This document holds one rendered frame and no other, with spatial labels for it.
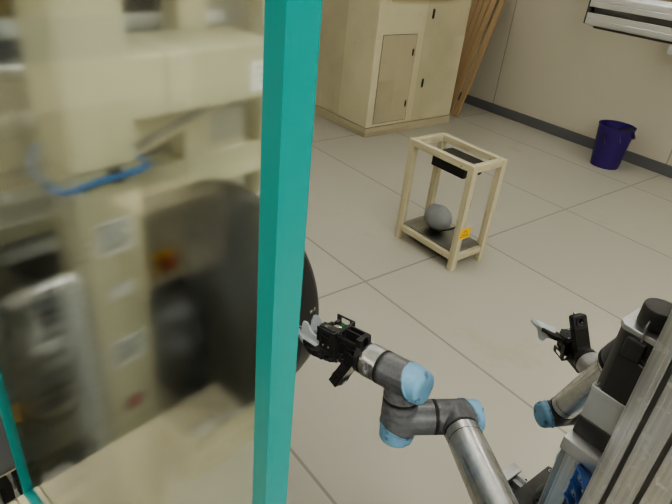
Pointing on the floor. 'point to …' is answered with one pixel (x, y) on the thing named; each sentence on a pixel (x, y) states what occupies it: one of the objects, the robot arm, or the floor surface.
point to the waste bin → (611, 143)
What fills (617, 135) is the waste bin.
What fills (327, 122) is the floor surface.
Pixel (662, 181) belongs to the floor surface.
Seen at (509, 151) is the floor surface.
